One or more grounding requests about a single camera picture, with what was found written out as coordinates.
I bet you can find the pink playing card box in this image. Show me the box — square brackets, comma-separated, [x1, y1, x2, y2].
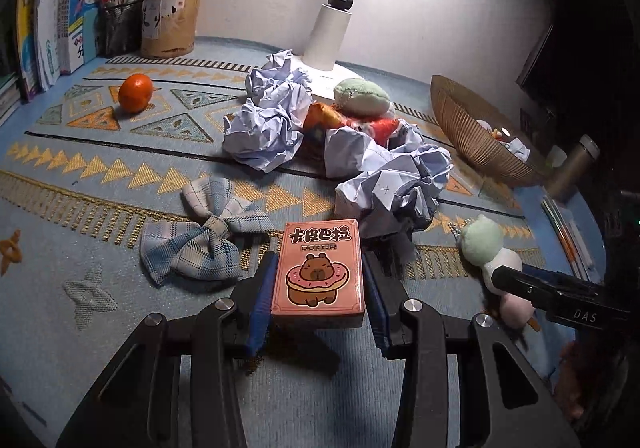
[270, 219, 368, 329]

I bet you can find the green macaron plush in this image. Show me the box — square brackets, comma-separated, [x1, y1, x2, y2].
[333, 78, 394, 117]

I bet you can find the yellow spine book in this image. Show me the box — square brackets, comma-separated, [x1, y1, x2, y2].
[16, 0, 42, 101]

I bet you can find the olive thermos bottle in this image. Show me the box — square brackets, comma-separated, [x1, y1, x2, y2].
[545, 135, 600, 201]

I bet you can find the patterned blue mat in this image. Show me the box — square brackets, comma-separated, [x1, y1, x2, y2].
[0, 35, 608, 448]

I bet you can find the red orange snack packet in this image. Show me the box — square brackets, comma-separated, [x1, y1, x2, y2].
[302, 102, 401, 151]

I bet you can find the woven wicker basket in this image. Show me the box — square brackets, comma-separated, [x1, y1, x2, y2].
[430, 74, 549, 187]

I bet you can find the white desk lamp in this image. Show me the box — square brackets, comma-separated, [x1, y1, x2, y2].
[299, 0, 377, 101]

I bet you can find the dango skewer plush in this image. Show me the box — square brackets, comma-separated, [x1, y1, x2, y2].
[450, 215, 542, 331]

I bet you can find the orange tangerine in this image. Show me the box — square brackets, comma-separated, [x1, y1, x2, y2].
[118, 74, 154, 115]

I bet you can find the person's right hand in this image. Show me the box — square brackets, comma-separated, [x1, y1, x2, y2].
[555, 343, 589, 422]

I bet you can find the row of standing books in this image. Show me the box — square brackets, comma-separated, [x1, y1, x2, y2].
[36, 0, 126, 91]

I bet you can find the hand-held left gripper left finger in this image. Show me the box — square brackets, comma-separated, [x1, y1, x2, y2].
[57, 253, 279, 448]

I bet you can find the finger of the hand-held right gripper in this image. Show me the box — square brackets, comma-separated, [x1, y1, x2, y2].
[522, 264, 608, 287]
[491, 265, 554, 311]

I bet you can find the pack of coloured pens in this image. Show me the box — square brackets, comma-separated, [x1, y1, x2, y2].
[541, 197, 597, 281]

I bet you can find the flat stack of books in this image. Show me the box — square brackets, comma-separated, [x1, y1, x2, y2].
[0, 70, 24, 126]

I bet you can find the black monitor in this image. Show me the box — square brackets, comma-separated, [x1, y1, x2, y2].
[516, 22, 557, 99]

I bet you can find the black mesh pen holder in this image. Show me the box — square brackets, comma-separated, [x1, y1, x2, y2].
[96, 0, 146, 59]

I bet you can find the bamboo pen holder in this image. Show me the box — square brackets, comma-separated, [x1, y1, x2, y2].
[140, 0, 202, 59]

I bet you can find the blue plaid fabric bow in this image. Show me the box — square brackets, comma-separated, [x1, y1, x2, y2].
[139, 177, 276, 287]

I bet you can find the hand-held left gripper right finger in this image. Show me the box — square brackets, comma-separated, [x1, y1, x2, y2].
[362, 253, 581, 448]

